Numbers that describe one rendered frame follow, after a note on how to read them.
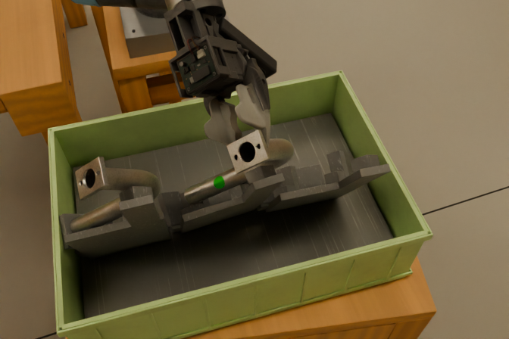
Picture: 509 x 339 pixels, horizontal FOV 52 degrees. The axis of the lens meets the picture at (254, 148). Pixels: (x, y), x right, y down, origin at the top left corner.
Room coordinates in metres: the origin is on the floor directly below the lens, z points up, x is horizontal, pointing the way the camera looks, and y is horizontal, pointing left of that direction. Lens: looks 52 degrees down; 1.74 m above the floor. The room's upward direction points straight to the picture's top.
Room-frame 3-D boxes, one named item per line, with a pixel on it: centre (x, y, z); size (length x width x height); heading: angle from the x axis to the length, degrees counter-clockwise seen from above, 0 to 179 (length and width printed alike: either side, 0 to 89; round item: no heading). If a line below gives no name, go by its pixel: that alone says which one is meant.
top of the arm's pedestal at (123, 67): (1.15, 0.24, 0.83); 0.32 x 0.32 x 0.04; 15
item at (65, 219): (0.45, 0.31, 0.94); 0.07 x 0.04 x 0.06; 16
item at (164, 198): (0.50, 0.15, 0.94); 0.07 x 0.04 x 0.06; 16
